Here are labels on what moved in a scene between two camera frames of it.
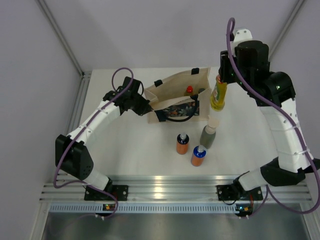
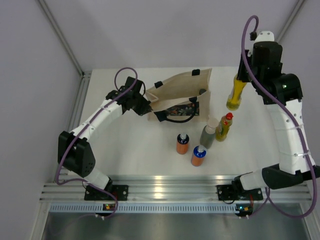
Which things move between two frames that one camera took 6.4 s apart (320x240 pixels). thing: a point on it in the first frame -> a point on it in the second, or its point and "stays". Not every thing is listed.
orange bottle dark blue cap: (182, 143) stays
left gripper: (145, 108) stays
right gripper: (225, 60) -> (241, 75)
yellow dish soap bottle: (189, 91) -> (234, 100)
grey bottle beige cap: (208, 133) stays
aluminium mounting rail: (172, 188) stays
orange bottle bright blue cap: (197, 158) stays
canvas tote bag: (184, 98) stays
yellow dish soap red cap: (218, 96) -> (223, 128)
